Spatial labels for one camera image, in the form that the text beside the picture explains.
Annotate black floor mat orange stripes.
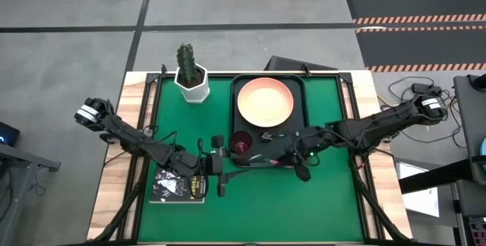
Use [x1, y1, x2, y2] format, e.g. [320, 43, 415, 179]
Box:
[355, 25, 486, 74]
[343, 0, 486, 25]

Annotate black rectangular tray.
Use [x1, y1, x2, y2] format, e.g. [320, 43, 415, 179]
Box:
[229, 73, 308, 169]

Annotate black angular case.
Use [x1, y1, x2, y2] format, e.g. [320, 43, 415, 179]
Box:
[264, 55, 339, 71]

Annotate black power adapter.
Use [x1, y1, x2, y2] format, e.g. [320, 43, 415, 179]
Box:
[412, 82, 434, 96]

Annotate white plant pot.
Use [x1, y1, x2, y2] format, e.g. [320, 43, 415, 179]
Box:
[173, 62, 211, 104]

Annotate green table mat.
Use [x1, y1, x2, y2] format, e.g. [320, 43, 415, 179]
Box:
[137, 75, 365, 243]

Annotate fork with pink handle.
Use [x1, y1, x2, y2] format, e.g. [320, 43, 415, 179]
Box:
[248, 153, 295, 169]

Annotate white sheet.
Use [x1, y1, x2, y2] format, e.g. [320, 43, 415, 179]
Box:
[394, 161, 441, 219]

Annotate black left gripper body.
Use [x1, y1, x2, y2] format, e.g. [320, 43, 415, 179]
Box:
[203, 150, 228, 177]

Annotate green cactus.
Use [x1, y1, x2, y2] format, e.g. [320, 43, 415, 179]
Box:
[175, 43, 197, 84]

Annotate white flat board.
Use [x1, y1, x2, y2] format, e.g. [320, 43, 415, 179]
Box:
[149, 166, 206, 204]

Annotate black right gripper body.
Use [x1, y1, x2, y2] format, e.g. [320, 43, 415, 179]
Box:
[282, 126, 323, 166]

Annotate grey desk with black device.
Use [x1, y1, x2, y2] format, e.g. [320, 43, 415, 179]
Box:
[0, 121, 62, 235]

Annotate red faceted cup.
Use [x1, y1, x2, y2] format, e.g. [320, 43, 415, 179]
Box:
[230, 130, 254, 155]

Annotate tan round plate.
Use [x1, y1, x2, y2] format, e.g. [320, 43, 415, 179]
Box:
[237, 77, 295, 128]

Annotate black cable bundle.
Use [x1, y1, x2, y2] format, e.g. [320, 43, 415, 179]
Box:
[386, 75, 463, 150]

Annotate spoon with dark handle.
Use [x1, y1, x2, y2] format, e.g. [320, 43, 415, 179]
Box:
[260, 131, 286, 143]

